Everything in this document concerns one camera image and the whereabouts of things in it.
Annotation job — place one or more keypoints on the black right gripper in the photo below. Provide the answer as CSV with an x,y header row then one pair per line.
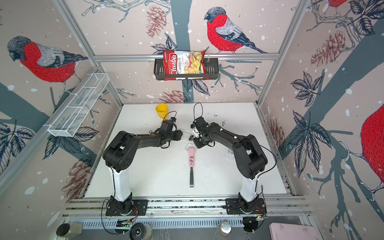
x,y
198,145

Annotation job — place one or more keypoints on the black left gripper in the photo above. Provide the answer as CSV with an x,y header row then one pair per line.
x,y
178,134

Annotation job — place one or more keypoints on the white AC remote with display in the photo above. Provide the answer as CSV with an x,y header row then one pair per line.
x,y
187,136

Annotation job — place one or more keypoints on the white battery cover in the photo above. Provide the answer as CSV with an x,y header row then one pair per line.
x,y
189,145

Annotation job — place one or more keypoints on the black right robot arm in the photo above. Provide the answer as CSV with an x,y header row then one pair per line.
x,y
250,161

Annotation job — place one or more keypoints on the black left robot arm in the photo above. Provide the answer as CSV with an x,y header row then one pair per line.
x,y
119,155

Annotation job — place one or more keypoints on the white remote control with buttons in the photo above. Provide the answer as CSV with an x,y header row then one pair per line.
x,y
229,155

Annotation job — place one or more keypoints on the yellow plastic goblet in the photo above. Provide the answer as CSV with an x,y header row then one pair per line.
x,y
162,111

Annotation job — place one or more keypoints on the red cassava chips bag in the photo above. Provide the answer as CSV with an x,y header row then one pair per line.
x,y
183,62

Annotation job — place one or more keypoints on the silver metal can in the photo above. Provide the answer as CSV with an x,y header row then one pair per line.
x,y
224,228

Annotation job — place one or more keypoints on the pink pad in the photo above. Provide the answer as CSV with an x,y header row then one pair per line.
x,y
281,231

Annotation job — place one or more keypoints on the grey cylinder with black cap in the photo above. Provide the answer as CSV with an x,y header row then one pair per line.
x,y
69,230

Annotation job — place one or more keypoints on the aluminium mounting rail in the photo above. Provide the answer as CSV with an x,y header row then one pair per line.
x,y
198,212

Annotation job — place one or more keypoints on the black wall basket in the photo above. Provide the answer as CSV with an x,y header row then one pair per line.
x,y
211,67

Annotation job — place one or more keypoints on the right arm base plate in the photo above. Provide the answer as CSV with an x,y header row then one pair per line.
x,y
240,206

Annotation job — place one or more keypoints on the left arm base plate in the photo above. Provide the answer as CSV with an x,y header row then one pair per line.
x,y
133,208

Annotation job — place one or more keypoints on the white wire mesh shelf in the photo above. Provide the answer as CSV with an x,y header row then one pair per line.
x,y
81,101

